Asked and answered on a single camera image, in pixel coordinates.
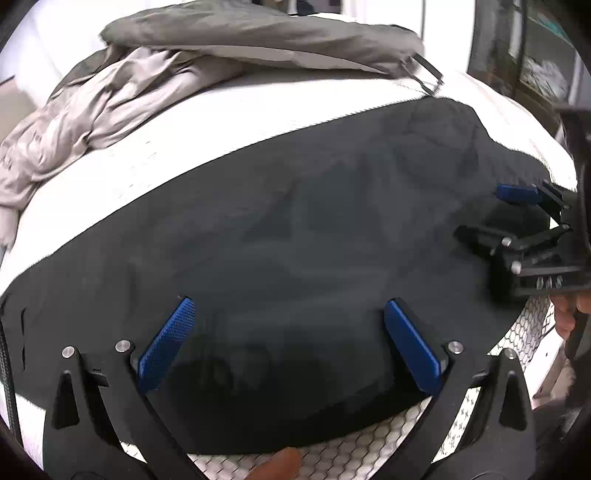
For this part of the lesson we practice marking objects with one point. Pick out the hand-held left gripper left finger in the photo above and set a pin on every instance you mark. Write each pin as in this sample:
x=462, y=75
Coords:
x=164, y=344

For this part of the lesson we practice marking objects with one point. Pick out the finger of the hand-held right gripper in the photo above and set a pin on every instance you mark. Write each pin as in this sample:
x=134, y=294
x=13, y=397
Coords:
x=517, y=194
x=485, y=235

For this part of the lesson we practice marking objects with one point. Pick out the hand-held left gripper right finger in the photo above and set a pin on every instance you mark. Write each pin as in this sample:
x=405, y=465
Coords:
x=413, y=350

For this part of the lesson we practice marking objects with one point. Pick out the black pants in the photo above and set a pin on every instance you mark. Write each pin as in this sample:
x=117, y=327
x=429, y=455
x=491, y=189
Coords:
x=286, y=221

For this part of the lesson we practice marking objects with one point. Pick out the person's right hand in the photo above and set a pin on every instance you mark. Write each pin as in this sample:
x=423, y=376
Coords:
x=564, y=316

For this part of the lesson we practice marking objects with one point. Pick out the person's left hand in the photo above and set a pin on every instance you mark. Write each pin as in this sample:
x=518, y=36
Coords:
x=277, y=466

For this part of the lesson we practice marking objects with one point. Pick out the white crumpled cloth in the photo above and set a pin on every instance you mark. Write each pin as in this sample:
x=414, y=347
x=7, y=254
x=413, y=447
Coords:
x=549, y=74

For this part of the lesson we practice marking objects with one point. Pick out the dark shelf unit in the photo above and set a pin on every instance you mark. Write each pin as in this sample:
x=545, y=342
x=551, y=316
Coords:
x=517, y=46

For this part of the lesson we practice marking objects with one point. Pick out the white mattress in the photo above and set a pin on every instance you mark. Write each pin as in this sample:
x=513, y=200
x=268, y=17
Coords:
x=184, y=138

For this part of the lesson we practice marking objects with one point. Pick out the light grey crumpled blanket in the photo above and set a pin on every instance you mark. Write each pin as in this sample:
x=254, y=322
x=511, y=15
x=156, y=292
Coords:
x=101, y=106

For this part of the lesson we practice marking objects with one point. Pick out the grey crumpled garment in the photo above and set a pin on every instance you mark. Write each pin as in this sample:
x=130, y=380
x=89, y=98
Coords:
x=277, y=37

